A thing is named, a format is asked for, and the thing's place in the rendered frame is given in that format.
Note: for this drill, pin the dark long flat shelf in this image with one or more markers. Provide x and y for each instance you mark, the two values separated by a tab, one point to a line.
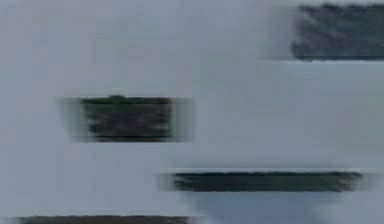
266	181
103	220

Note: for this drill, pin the dark framed wall picture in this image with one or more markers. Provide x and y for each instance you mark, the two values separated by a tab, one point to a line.
340	33
128	120

